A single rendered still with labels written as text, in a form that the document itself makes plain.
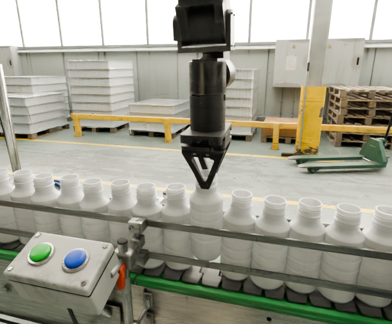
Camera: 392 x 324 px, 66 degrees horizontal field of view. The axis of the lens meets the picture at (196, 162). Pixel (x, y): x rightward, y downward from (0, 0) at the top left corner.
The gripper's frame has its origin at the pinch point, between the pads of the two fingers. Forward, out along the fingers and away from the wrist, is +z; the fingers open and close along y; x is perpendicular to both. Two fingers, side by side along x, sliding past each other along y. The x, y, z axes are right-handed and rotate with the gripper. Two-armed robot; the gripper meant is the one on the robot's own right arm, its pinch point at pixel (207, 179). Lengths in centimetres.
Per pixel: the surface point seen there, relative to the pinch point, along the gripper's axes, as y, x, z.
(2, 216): -2.2, 45.2, 12.2
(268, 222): -1.5, -10.8, 6.1
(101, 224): -1.7, 21.3, 10.9
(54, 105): 510, 459, 77
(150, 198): -0.8, 10.7, 4.4
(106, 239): -1.2, 20.9, 14.6
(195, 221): -2.4, 1.6, 7.1
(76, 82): 527, 407, 31
